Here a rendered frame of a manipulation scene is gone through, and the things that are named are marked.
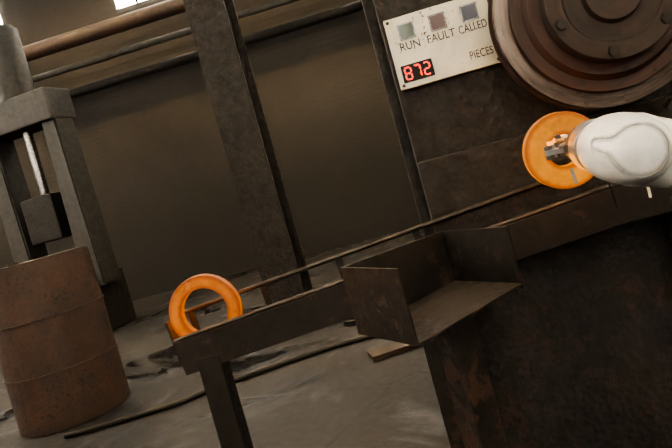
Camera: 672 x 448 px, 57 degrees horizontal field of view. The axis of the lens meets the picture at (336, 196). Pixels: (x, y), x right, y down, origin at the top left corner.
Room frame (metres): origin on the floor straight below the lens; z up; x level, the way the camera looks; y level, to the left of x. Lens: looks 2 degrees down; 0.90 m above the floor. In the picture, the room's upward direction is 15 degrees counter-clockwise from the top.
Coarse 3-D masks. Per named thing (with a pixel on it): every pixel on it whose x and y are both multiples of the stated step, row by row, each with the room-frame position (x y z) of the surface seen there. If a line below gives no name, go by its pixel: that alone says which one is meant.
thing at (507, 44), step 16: (496, 0) 1.41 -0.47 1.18; (496, 16) 1.41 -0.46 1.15; (496, 32) 1.41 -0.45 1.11; (512, 48) 1.41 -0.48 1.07; (512, 64) 1.41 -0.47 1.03; (528, 64) 1.41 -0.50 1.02; (528, 80) 1.41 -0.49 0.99; (544, 80) 1.40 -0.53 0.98; (656, 80) 1.38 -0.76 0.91; (560, 96) 1.40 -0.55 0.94; (576, 96) 1.40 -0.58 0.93; (592, 96) 1.39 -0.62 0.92; (608, 96) 1.39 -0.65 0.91; (624, 96) 1.39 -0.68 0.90; (640, 96) 1.38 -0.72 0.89
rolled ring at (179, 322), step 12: (204, 276) 1.53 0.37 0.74; (216, 276) 1.55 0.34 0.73; (180, 288) 1.54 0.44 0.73; (192, 288) 1.54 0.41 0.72; (216, 288) 1.53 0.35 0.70; (228, 288) 1.53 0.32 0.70; (180, 300) 1.54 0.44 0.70; (228, 300) 1.53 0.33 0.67; (240, 300) 1.55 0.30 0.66; (180, 312) 1.54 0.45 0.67; (228, 312) 1.53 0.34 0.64; (240, 312) 1.53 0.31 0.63; (180, 324) 1.54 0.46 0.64; (180, 336) 1.54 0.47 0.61
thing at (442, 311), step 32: (384, 256) 1.26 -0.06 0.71; (416, 256) 1.29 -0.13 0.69; (448, 256) 1.33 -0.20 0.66; (480, 256) 1.24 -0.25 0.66; (512, 256) 1.16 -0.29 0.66; (352, 288) 1.19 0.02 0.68; (384, 288) 1.08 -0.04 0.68; (416, 288) 1.28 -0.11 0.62; (448, 288) 1.29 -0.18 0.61; (480, 288) 1.21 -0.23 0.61; (512, 288) 1.15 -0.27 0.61; (384, 320) 1.11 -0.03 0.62; (416, 320) 1.16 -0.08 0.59; (448, 320) 1.10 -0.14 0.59; (448, 352) 1.18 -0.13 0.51; (480, 352) 1.18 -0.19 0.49; (448, 384) 1.20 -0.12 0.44; (480, 384) 1.17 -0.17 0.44; (480, 416) 1.16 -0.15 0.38
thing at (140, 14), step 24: (168, 0) 7.05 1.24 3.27; (288, 0) 7.11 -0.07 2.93; (360, 0) 7.22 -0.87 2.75; (96, 24) 7.14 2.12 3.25; (120, 24) 7.10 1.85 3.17; (144, 24) 7.15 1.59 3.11; (288, 24) 7.30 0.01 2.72; (312, 24) 7.30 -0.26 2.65; (24, 48) 7.24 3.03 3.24; (48, 48) 7.21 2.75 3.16; (144, 48) 7.38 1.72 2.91; (48, 72) 7.48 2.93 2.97; (144, 72) 7.53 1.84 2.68; (72, 96) 7.66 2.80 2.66
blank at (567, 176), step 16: (560, 112) 1.21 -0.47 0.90; (544, 128) 1.22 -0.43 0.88; (560, 128) 1.21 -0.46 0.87; (528, 144) 1.22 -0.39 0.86; (544, 144) 1.22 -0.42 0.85; (528, 160) 1.22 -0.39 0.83; (544, 160) 1.22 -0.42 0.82; (544, 176) 1.22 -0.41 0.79; (560, 176) 1.22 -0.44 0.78; (576, 176) 1.22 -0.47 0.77; (592, 176) 1.22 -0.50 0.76
